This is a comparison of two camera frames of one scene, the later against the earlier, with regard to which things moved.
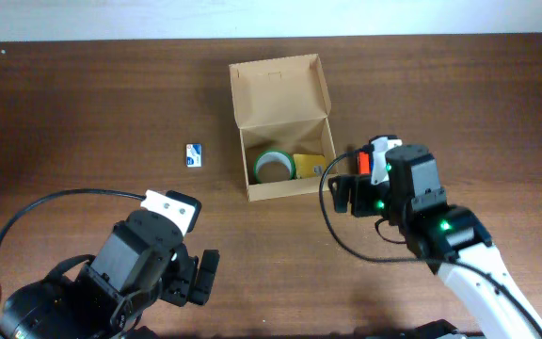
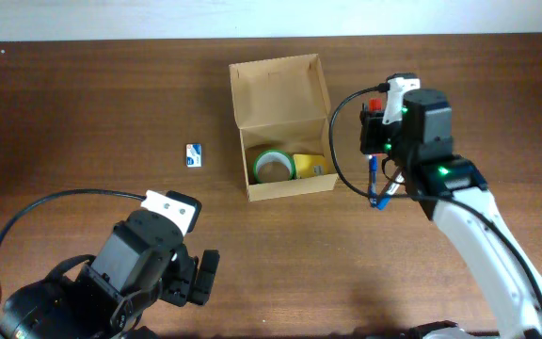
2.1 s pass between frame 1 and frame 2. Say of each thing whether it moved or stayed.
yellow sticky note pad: stayed
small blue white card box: stayed
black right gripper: moved
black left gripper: stayed
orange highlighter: moved
